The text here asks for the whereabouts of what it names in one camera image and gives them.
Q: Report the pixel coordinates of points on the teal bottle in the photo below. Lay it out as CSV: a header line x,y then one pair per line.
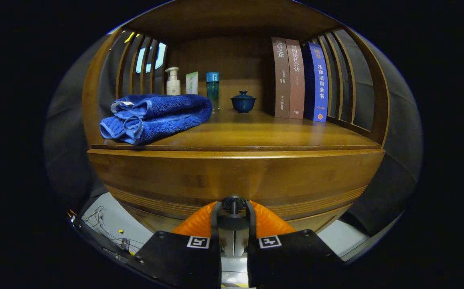
x,y
213,92

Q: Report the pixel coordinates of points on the white green tube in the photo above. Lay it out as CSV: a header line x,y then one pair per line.
x,y
192,83

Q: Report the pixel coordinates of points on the wooden countertop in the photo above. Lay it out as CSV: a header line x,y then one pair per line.
x,y
256,132

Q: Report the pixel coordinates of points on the dark brown book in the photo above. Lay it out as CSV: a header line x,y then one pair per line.
x,y
281,80

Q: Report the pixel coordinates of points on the blue book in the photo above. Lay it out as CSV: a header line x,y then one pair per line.
x,y
318,84

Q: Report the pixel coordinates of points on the folded blue towel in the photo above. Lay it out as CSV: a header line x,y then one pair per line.
x,y
155,116

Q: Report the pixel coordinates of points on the dark blue lidded teacup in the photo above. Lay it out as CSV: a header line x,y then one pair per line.
x,y
243,103

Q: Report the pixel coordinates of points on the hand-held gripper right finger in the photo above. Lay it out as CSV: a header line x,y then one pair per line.
x,y
288,261

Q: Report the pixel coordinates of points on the white pump bottle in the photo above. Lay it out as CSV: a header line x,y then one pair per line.
x,y
173,84

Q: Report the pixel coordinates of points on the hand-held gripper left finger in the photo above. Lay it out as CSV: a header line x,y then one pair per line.
x,y
183,261

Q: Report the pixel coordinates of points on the reddish brown book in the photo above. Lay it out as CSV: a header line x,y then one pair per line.
x,y
296,80

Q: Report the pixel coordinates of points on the brown wooden cabinet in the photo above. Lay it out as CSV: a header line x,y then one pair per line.
x,y
223,60

